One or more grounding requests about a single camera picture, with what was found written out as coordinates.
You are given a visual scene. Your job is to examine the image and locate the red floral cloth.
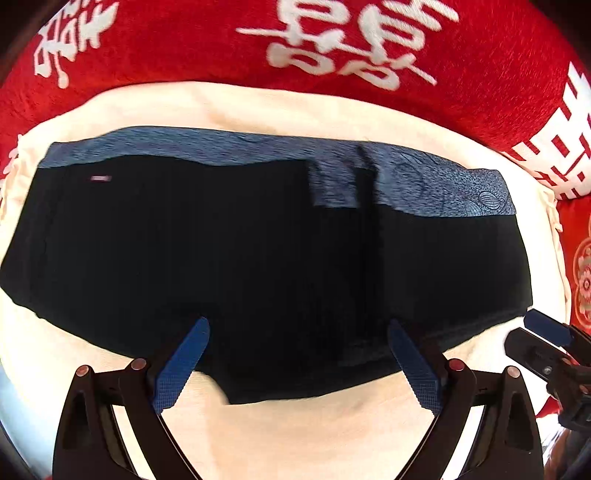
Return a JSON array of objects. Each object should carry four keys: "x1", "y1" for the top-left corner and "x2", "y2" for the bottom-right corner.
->
[{"x1": 556, "y1": 198, "x2": 591, "y2": 333}]

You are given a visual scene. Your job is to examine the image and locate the black pants with blue stripe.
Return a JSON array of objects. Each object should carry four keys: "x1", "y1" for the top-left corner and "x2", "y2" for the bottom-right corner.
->
[{"x1": 0, "y1": 126, "x2": 534, "y2": 406}]

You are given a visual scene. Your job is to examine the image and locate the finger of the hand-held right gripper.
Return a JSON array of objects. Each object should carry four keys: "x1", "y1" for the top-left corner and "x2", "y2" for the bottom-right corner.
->
[
  {"x1": 504, "y1": 327, "x2": 567, "y2": 384},
  {"x1": 524, "y1": 309, "x2": 575, "y2": 349}
]

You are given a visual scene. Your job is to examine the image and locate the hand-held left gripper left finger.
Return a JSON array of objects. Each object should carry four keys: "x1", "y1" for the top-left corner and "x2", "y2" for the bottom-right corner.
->
[{"x1": 52, "y1": 316, "x2": 212, "y2": 480}]

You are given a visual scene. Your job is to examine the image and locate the white bed sheet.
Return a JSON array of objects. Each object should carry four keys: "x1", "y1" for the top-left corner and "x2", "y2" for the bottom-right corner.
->
[{"x1": 0, "y1": 80, "x2": 571, "y2": 480}]

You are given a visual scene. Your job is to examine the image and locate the red printed blanket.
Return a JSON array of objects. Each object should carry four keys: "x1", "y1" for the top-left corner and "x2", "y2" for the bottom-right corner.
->
[{"x1": 0, "y1": 0, "x2": 591, "y2": 208}]

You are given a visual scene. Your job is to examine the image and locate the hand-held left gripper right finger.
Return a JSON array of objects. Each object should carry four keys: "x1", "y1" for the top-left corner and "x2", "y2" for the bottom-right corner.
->
[{"x1": 387, "y1": 318, "x2": 544, "y2": 480}]

